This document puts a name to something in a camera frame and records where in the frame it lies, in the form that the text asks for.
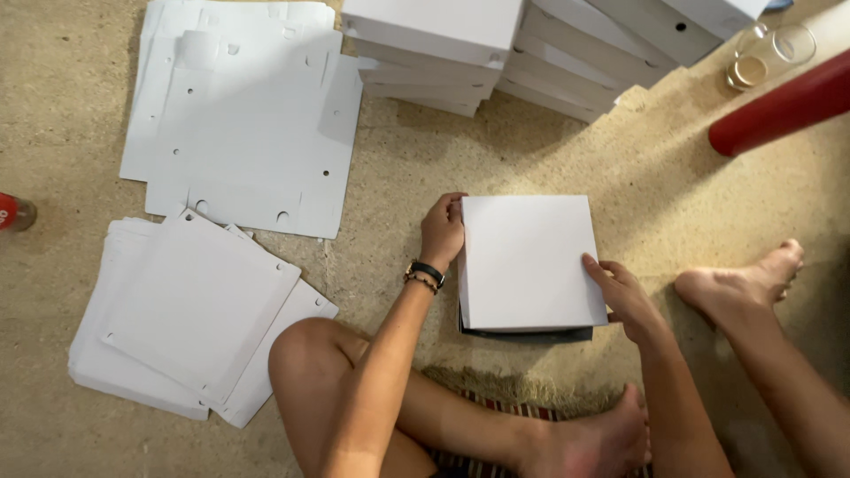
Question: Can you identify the person's right hand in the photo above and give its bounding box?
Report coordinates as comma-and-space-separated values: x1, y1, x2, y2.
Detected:
582, 253, 668, 347

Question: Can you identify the dark box base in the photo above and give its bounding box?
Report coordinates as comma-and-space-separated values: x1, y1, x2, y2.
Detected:
459, 305, 594, 345

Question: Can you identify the person's right leg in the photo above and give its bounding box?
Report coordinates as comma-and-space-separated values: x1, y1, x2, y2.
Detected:
673, 238, 850, 478

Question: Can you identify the red label bottle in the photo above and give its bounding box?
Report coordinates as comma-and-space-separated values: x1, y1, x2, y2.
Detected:
0, 192, 38, 232

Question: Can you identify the black wristband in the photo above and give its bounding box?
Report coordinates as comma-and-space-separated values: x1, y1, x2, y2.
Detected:
409, 260, 446, 289

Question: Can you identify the striped woven mat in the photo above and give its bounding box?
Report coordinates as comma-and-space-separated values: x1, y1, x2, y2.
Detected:
422, 387, 656, 478

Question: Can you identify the stack of assembled white boxes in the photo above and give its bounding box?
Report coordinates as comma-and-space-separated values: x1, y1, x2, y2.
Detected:
339, 0, 525, 120

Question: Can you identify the red cylindrical pole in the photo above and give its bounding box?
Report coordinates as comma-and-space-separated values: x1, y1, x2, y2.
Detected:
707, 49, 850, 159

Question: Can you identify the person's left leg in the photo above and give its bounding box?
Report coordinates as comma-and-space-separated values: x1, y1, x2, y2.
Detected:
268, 316, 653, 478

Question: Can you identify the pile of square white cardboard sheets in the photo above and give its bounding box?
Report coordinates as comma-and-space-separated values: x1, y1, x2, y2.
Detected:
67, 208, 340, 430

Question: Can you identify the clear drinking glass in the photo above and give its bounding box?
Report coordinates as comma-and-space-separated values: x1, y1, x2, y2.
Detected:
724, 23, 818, 93

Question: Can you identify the person's leg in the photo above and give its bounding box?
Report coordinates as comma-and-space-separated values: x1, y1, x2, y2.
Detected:
268, 316, 653, 478
673, 238, 850, 478

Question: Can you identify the pile of flat die-cut cardboard blanks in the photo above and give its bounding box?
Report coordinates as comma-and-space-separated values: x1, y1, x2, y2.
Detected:
119, 0, 365, 240

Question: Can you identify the white cardboard box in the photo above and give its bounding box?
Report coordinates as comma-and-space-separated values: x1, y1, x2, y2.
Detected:
457, 194, 609, 333

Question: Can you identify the person's left hand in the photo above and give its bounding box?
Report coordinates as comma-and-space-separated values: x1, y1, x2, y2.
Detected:
420, 192, 469, 271

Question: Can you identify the leaning stack of white boxes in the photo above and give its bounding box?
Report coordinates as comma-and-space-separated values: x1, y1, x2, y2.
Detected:
495, 0, 773, 126

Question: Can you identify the beaded bracelet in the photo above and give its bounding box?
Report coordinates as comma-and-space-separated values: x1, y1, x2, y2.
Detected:
403, 271, 440, 296

